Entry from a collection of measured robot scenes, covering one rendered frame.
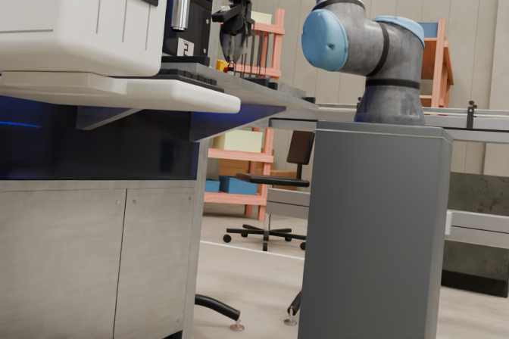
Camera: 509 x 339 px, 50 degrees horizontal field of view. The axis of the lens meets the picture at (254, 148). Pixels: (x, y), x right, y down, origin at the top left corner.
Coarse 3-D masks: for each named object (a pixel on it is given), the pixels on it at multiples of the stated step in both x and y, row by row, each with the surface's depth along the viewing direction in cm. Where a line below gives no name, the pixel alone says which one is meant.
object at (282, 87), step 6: (246, 78) 147; (252, 78) 147; (258, 78) 146; (264, 78) 145; (270, 78) 145; (282, 84) 151; (282, 90) 151; (288, 90) 155; (294, 90) 159; (300, 90) 163; (294, 96) 159; (300, 96) 163
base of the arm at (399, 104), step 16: (368, 80) 116; (384, 80) 113; (400, 80) 112; (368, 96) 115; (384, 96) 112; (400, 96) 111; (416, 96) 113; (368, 112) 113; (384, 112) 111; (400, 112) 110; (416, 112) 112
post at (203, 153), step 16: (208, 48) 185; (208, 144) 190; (192, 224) 184; (192, 240) 185; (192, 256) 186; (192, 272) 187; (192, 288) 187; (192, 304) 188; (192, 320) 189; (176, 336) 185
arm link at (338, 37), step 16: (320, 0) 113; (336, 0) 109; (352, 0) 109; (320, 16) 107; (336, 16) 107; (352, 16) 108; (304, 32) 113; (320, 32) 107; (336, 32) 105; (352, 32) 106; (368, 32) 108; (304, 48) 113; (320, 48) 107; (336, 48) 106; (352, 48) 107; (368, 48) 108; (320, 64) 109; (336, 64) 109; (352, 64) 109; (368, 64) 110
